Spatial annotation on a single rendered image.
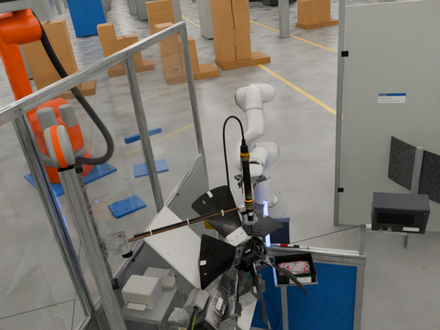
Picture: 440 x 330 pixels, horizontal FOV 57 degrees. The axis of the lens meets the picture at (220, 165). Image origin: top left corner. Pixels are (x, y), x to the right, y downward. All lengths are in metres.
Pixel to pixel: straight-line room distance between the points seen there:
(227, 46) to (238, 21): 0.62
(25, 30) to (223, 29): 5.46
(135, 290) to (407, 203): 1.45
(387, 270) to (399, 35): 1.86
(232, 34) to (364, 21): 6.74
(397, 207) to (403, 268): 1.58
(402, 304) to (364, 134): 1.37
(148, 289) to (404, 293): 2.08
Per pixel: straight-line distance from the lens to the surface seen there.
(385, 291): 3.51
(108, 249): 1.79
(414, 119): 3.62
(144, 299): 2.19
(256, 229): 2.08
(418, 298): 3.51
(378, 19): 3.37
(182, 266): 1.93
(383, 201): 2.22
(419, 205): 2.23
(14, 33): 5.30
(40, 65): 9.60
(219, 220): 1.93
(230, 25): 9.84
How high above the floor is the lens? 2.44
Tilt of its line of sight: 27 degrees down
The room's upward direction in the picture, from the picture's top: 7 degrees counter-clockwise
